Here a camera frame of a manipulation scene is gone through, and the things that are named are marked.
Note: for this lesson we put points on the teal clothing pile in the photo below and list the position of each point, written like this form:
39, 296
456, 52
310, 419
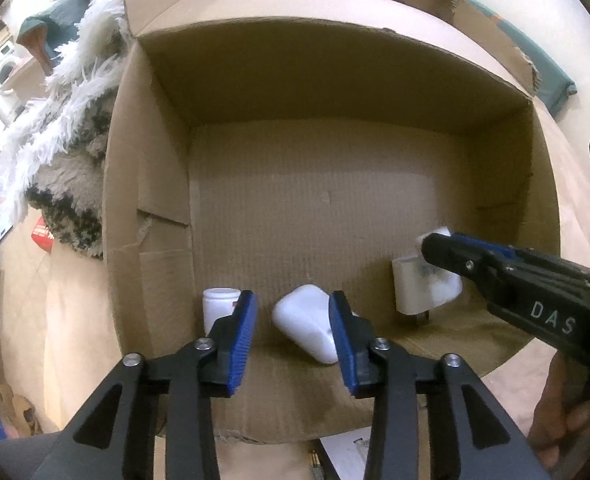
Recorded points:
43, 33

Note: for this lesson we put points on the person's right hand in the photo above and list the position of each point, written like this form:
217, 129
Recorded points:
553, 423

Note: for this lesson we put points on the white wall charger adapter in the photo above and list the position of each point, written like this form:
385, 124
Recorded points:
421, 287

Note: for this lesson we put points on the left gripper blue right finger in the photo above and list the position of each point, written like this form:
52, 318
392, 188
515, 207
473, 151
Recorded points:
375, 368

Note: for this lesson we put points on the white washing machine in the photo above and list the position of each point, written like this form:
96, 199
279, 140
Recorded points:
2, 72

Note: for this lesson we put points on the white bottle red label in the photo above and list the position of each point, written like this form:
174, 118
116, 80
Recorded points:
218, 302

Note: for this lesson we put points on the brown cardboard box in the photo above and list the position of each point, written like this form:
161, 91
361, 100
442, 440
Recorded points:
268, 144

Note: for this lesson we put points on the white earbuds case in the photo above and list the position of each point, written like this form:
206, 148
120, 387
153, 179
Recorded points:
302, 316

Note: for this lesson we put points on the shaggy black white rug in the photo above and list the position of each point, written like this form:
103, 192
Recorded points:
54, 156

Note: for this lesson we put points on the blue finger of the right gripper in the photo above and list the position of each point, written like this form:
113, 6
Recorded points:
481, 267
505, 251

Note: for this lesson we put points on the red cardboard packet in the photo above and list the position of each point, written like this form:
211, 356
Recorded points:
42, 236

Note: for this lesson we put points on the white power strip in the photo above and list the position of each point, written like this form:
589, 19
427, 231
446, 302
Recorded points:
344, 455

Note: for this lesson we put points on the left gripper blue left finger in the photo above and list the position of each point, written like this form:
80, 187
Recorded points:
206, 369

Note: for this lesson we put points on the teal cushion orange stripe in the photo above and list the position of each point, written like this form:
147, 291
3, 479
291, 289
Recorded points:
554, 87

